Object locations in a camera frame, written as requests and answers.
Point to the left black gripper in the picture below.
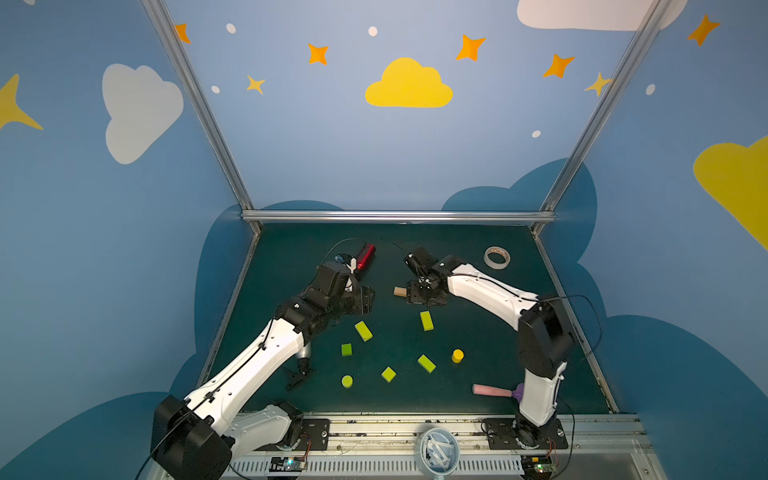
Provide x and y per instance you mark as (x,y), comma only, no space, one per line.
(362,298)

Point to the small green square block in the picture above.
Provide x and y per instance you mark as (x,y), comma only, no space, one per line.
(388,374)

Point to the silver metal bottle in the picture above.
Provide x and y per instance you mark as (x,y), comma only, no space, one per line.
(303,370)

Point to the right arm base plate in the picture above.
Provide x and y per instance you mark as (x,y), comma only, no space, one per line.
(521,434)

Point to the white tape roll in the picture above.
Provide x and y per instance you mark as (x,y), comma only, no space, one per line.
(497,258)

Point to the round bowl with white pieces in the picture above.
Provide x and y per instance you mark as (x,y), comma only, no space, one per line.
(437,453)

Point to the right green circuit board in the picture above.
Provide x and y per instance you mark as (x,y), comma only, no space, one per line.
(537,468)

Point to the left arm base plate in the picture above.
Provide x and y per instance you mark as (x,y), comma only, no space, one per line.
(312,434)

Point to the aluminium frame rear bar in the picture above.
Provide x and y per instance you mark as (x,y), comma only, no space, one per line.
(318,216)

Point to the aluminium frame left post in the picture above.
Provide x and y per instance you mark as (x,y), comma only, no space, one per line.
(162,22)

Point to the pink purple brush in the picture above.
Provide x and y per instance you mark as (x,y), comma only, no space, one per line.
(490,391)

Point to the left green circuit board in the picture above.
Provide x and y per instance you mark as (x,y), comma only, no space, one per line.
(287,465)

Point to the aluminium frame post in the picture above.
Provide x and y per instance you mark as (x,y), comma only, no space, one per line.
(162,22)
(649,28)

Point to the aluminium front rail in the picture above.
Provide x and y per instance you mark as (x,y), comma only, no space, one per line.
(383,446)

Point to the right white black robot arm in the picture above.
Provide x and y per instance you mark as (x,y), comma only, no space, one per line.
(544,340)

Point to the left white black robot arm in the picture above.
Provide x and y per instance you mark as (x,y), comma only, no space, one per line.
(198,436)

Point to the yellow cylinder block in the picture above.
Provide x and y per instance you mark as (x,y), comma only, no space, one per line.
(457,356)

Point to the green circuit board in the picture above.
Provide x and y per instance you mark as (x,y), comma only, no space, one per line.
(537,468)
(287,465)

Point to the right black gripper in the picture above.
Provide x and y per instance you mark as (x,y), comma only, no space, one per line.
(424,291)

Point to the long green block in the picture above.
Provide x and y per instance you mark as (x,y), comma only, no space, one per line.
(426,320)
(363,331)
(427,364)

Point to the red metal bottle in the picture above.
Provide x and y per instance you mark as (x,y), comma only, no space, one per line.
(364,258)

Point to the aluminium frame right post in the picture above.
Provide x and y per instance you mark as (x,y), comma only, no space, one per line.
(649,28)

